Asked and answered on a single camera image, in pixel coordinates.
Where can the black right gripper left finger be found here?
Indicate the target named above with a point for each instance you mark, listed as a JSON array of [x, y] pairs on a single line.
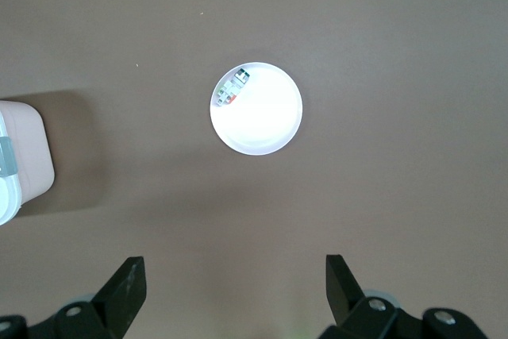
[[119, 295]]

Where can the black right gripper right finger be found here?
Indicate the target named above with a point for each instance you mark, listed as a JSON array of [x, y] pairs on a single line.
[[345, 295]]

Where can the white lidded storage box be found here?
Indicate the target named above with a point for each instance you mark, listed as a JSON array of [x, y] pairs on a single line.
[[24, 148]]

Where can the pale pink round plate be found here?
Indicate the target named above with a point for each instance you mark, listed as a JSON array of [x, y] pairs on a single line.
[[258, 120]]

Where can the green white switch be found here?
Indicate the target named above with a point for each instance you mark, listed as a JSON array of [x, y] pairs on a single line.
[[232, 89]]

